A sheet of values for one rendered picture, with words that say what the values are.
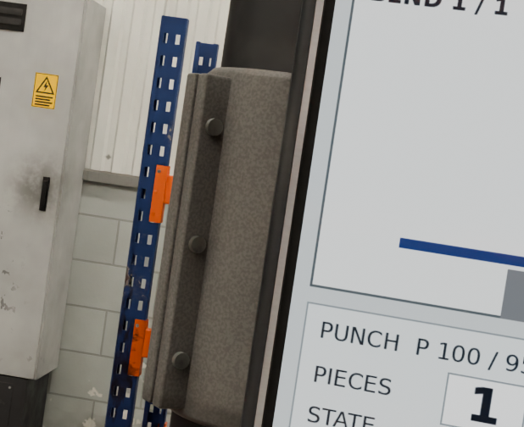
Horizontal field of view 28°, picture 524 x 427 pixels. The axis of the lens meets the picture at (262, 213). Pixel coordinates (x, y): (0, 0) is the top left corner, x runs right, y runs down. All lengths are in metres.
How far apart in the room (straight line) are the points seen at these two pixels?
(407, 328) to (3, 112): 4.42
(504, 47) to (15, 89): 4.41
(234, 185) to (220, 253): 0.04
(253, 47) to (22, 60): 4.25
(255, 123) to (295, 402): 0.17
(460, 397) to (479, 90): 0.12
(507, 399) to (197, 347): 0.20
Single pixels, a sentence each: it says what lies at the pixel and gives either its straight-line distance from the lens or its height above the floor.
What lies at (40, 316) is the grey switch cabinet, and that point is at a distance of 4.79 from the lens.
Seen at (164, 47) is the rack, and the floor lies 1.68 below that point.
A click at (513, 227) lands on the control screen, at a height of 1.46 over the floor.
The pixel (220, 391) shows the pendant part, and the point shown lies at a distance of 0.56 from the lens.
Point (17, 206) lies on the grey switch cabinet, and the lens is 4.78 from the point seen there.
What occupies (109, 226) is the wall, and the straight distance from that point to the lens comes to 5.04.
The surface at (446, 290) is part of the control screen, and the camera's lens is 0.43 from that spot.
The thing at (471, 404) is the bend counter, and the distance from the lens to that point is 0.43.
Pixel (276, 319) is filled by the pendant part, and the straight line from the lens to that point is 0.43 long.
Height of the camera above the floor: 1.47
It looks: 3 degrees down
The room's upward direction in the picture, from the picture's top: 8 degrees clockwise
